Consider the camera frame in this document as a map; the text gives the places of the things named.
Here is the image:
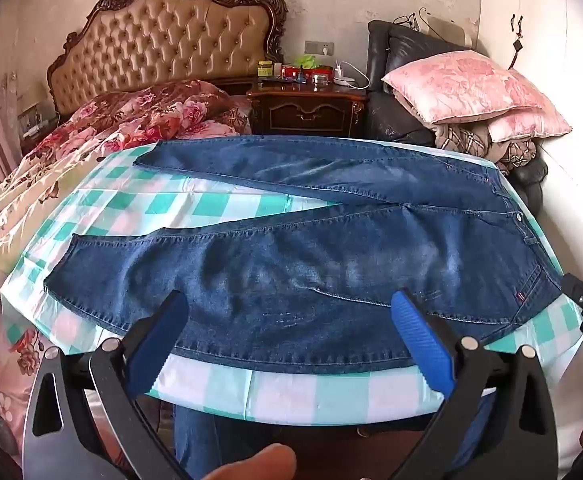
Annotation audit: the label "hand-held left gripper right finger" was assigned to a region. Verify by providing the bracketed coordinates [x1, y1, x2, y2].
[390, 288, 559, 480]

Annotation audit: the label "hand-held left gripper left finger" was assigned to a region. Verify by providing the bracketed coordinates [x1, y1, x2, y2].
[22, 289, 192, 480]

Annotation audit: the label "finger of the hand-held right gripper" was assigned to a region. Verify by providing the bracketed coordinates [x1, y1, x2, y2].
[561, 273, 583, 315]

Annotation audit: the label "blue denim pants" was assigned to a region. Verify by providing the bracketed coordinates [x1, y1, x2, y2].
[44, 135, 565, 377]

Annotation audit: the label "person's left hand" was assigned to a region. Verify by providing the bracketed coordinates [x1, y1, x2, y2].
[192, 444, 298, 480]

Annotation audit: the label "person's right leg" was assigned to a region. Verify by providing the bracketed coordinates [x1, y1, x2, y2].
[450, 394, 495, 467]

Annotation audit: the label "person's leg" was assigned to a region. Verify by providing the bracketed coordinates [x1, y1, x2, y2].
[172, 402, 223, 480]
[450, 394, 495, 467]

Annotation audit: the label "person's left leg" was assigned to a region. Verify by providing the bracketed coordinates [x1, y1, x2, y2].
[172, 402, 223, 480]

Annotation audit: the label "green white checked tablecloth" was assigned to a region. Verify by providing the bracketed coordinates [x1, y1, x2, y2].
[0, 132, 583, 429]

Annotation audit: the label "small pink floral pillow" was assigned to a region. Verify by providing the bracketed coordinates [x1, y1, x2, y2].
[486, 107, 573, 144]

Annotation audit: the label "plaid blanket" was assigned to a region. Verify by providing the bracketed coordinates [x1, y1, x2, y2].
[431, 122, 538, 177]

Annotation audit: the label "cream floral bedspread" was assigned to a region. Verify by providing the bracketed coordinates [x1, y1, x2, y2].
[0, 120, 162, 466]

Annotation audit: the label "black leather armchair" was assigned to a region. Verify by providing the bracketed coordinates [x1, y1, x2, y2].
[363, 20, 548, 212]

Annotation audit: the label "large pink floral pillow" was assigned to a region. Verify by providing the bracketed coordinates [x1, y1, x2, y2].
[381, 49, 548, 125]

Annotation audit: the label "dark wooden nightstand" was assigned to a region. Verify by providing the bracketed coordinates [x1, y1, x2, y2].
[246, 77, 370, 139]

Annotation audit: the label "tufted leather carved headboard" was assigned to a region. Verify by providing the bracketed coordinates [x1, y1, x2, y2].
[46, 0, 289, 117]

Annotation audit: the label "black hanging wall ornament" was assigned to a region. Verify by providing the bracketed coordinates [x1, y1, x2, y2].
[508, 12, 525, 69]

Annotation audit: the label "wire clothes hanger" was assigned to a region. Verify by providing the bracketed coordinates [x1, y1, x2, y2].
[393, 7, 472, 42]

